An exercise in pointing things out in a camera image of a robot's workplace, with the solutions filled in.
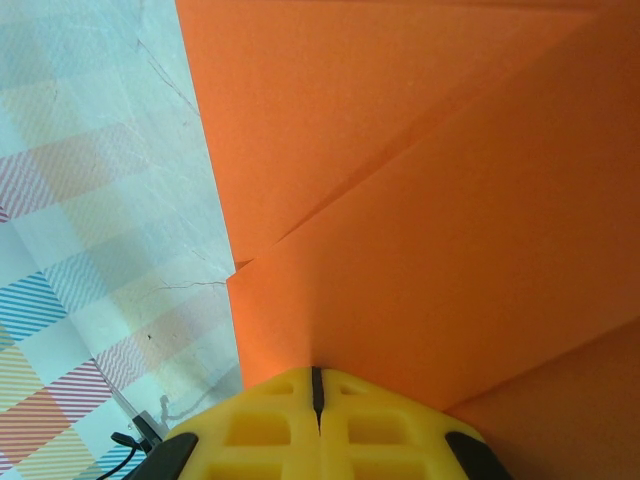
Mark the orange square paper sheet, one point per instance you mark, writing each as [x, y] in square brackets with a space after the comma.
[425, 200]

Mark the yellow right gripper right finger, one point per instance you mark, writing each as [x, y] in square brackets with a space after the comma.
[385, 440]

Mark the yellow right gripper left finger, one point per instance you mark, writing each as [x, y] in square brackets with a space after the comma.
[255, 440]

